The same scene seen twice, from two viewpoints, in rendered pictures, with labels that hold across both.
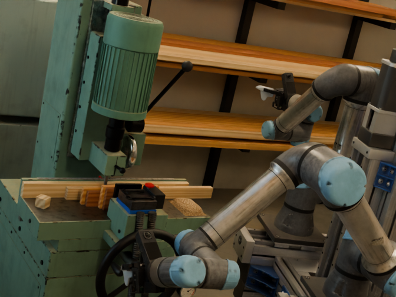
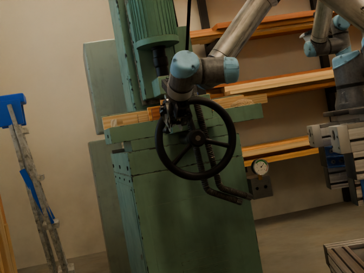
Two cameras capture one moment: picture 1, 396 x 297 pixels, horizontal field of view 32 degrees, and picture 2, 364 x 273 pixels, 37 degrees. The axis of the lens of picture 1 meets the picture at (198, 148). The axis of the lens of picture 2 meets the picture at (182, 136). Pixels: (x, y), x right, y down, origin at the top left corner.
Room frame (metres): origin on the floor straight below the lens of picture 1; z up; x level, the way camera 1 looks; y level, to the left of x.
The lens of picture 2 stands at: (0.08, -0.52, 0.84)
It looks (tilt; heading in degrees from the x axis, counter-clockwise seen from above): 0 degrees down; 20
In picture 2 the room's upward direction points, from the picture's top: 10 degrees counter-clockwise
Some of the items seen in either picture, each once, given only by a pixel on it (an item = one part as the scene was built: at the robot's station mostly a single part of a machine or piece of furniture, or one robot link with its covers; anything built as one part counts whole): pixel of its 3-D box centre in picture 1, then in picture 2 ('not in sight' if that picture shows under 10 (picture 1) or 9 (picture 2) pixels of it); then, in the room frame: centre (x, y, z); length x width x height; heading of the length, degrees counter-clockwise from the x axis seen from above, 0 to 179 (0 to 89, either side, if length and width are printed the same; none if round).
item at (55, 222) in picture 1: (122, 220); (185, 123); (2.06, 0.19, 0.87); 0.61 x 0.30 x 0.06; 124
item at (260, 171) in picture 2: (184, 290); (259, 169); (2.10, -0.06, 0.65); 0.06 x 0.04 x 0.08; 124
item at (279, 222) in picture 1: (296, 215); (351, 95); (2.46, -0.42, 0.87); 0.15 x 0.15 x 0.10
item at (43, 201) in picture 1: (42, 201); (116, 123); (1.96, 0.43, 0.92); 0.03 x 0.03 x 0.03; 76
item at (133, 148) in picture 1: (126, 151); not in sight; (2.31, 0.24, 1.02); 0.12 x 0.03 x 0.12; 34
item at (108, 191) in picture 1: (126, 198); not in sight; (2.08, 0.19, 0.94); 0.16 x 0.01 x 0.07; 124
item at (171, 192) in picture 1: (142, 192); (203, 108); (2.21, 0.15, 0.92); 0.55 x 0.02 x 0.04; 124
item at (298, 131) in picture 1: (298, 132); (338, 45); (2.75, -0.39, 1.12); 0.11 x 0.08 x 0.11; 120
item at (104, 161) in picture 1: (107, 160); (164, 88); (2.15, 0.28, 1.03); 0.14 x 0.07 x 0.09; 34
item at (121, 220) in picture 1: (136, 219); (188, 110); (1.99, 0.14, 0.91); 0.15 x 0.14 x 0.09; 124
